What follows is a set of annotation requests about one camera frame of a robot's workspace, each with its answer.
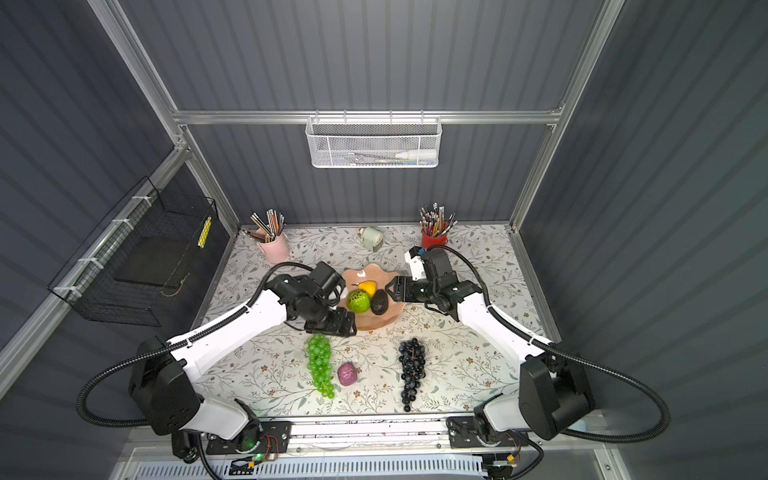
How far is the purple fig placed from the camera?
80 cm

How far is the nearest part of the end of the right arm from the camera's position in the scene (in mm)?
609

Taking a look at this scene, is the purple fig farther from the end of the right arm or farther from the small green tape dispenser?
the small green tape dispenser

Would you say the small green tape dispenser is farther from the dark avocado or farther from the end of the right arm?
the end of the right arm
